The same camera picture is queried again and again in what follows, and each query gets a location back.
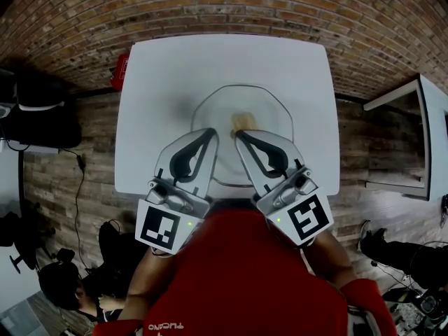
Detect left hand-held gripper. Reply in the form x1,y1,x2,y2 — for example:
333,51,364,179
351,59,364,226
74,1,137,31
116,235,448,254
134,127,221,256

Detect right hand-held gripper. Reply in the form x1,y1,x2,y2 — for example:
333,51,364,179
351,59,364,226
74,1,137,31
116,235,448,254
234,128,336,249

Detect yellow sponge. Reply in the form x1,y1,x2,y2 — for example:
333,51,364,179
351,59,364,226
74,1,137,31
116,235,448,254
230,111,260,140

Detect person's right forearm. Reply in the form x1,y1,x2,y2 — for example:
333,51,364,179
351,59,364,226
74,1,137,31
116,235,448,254
300,228,358,291

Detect person's left forearm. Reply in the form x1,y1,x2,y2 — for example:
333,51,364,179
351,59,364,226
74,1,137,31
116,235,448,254
125,249,176,322

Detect person's red shirt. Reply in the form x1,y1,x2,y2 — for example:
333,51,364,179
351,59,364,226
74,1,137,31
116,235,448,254
92,208,399,336

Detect white square table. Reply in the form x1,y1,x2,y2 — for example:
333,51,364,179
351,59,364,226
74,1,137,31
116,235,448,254
114,34,342,200

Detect red box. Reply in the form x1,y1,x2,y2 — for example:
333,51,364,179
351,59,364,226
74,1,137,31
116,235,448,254
111,54,130,90

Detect white side table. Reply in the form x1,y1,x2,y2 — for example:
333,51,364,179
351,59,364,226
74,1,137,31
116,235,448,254
362,73,448,202

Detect black office chair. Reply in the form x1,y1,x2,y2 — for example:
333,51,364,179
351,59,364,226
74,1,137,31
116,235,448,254
0,201,57,275

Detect black green shoe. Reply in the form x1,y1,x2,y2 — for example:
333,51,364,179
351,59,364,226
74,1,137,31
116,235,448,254
382,284,426,304

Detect black power cable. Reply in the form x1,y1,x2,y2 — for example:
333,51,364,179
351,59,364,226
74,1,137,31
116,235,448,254
62,148,88,270

